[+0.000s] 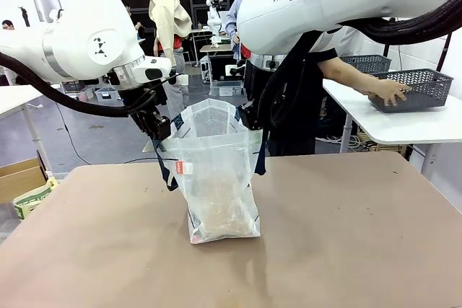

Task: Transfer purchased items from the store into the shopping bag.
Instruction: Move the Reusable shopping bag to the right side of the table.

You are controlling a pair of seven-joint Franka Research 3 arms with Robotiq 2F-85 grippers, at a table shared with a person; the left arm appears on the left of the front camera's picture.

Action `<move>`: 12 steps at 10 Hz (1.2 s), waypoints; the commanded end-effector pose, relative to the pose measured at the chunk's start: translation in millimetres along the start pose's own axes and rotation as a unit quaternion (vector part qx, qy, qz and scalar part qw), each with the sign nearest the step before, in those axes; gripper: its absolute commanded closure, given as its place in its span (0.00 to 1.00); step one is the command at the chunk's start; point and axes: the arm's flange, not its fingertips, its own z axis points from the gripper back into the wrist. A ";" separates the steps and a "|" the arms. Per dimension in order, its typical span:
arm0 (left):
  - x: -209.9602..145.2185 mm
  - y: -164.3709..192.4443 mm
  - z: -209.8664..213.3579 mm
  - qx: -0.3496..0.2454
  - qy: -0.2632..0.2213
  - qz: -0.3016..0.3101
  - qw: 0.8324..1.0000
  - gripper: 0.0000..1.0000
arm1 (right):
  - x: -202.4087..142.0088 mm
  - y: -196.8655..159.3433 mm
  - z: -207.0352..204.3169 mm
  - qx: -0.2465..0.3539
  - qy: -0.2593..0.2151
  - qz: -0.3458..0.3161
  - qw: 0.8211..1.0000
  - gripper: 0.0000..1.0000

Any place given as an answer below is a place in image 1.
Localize person in black trousers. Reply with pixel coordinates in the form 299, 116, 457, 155
245, 30, 343, 158

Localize background wooden table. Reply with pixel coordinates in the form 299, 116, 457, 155
199, 43, 232, 68

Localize clear storage box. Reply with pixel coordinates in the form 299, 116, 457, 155
210, 80, 243, 97

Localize clear floor storage bin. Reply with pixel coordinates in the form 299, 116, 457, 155
94, 87, 121, 102

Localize grey wall board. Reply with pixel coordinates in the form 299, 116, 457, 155
32, 0, 63, 24

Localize brown cardboard box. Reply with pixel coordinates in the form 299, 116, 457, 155
0, 158, 48, 203

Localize clear plastic shopping bag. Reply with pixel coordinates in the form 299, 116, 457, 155
153, 98, 268, 245

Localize black slanted pole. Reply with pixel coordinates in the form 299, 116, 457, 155
435, 32, 453, 71

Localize green and white paper sack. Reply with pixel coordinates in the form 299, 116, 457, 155
13, 177, 58, 220

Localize white cables under table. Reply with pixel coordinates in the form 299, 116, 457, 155
317, 134, 366, 149

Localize dark grey plastic basket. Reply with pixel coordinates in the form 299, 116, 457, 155
340, 54, 393, 75
367, 68, 454, 113

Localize metal floor plate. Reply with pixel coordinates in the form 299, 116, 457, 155
141, 138, 160, 154

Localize black floor cable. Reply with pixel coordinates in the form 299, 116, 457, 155
50, 93, 160, 165

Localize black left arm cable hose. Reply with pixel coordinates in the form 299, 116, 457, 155
0, 51, 160, 118

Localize person's left forearm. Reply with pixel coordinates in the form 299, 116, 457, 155
318, 57, 377, 98

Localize person in cream hoodie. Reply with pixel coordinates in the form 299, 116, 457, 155
142, 0, 193, 111

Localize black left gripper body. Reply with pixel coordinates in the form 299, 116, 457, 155
128, 107, 162, 136

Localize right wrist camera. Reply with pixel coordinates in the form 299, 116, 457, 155
225, 64, 247, 77

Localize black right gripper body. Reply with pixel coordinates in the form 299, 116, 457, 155
242, 100, 266, 131

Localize person in red shirt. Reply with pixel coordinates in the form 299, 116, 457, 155
225, 0, 253, 68

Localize white table with leg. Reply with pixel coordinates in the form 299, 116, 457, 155
0, 84, 61, 175

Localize person's left hand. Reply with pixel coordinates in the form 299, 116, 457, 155
367, 79, 412, 107

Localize wooden crate under table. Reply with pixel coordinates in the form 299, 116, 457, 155
356, 126, 409, 153

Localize white side table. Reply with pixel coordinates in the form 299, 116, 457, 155
322, 79, 462, 176

